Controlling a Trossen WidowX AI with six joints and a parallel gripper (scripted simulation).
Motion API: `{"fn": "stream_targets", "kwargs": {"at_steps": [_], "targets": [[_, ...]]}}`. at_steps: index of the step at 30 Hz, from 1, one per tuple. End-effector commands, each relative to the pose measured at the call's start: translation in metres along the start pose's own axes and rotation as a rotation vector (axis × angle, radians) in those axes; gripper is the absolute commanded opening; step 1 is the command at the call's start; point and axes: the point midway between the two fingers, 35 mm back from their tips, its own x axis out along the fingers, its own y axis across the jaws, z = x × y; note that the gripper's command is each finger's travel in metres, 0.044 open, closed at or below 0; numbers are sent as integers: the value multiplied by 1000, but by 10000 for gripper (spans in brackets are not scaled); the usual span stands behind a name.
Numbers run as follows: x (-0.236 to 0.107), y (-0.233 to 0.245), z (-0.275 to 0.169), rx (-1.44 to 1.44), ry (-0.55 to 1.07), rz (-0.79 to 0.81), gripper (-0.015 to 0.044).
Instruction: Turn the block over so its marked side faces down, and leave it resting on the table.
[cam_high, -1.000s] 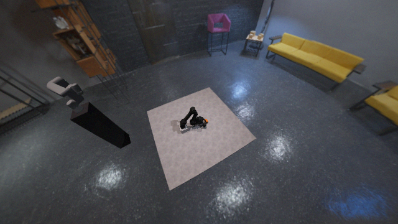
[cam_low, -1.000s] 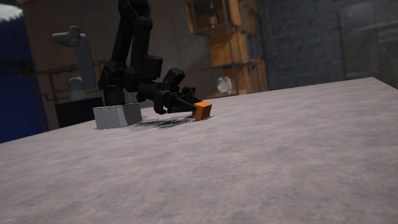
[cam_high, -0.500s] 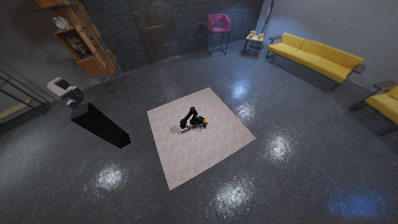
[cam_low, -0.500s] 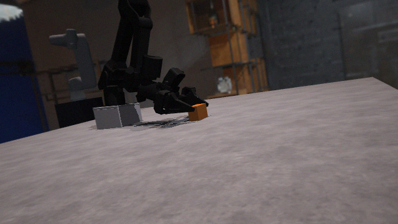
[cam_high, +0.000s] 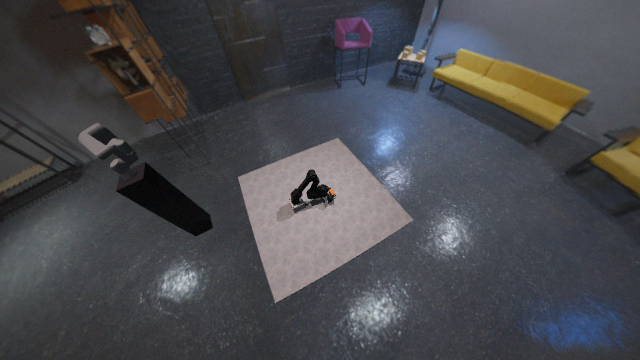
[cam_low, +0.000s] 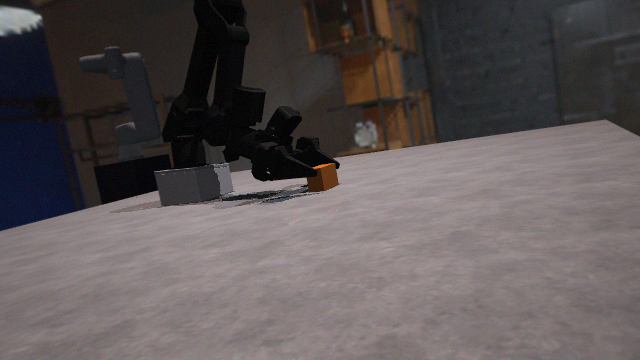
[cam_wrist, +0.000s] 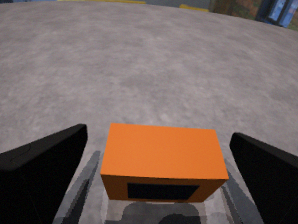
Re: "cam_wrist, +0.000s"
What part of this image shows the orange block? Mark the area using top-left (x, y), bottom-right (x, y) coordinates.
top-left (100, 123), bottom-right (229, 204)

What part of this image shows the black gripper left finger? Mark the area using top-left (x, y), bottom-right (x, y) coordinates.
top-left (0, 124), bottom-right (88, 224)

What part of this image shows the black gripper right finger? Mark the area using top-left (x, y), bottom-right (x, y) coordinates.
top-left (230, 132), bottom-right (298, 224)

